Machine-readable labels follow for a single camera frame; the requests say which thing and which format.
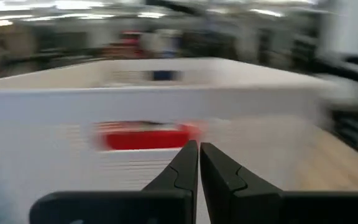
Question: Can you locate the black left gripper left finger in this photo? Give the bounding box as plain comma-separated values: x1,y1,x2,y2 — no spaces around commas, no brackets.
141,139,199,224

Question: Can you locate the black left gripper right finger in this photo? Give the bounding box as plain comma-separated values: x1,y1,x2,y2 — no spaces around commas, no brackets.
200,142,284,224

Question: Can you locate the red Tylenol medicine box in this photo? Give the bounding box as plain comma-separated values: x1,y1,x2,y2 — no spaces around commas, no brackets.
94,120,204,151

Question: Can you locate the white perforated plastic basket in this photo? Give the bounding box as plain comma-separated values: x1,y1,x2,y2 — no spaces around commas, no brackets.
0,57,335,224

